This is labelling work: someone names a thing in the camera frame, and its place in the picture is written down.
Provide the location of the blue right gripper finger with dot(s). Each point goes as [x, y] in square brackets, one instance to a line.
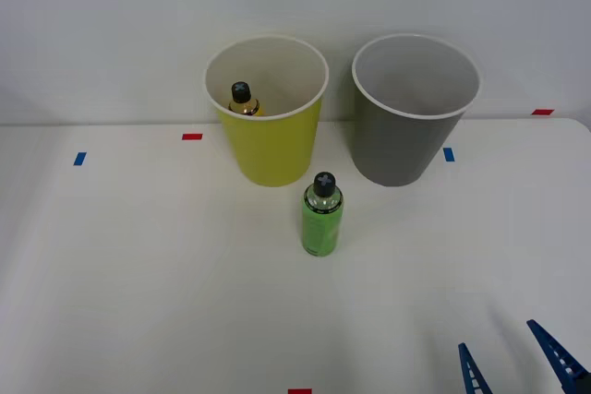
[472, 375]
[561, 361]

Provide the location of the green bottle with black cap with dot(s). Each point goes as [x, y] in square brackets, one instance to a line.
[321, 228]

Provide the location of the grey plastic waste bin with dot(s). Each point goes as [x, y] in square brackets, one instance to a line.
[397, 149]

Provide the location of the yellow-green plastic waste bin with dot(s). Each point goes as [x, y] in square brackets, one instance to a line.
[272, 149]

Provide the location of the yellow bottle with black cap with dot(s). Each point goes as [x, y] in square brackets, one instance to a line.
[241, 93]

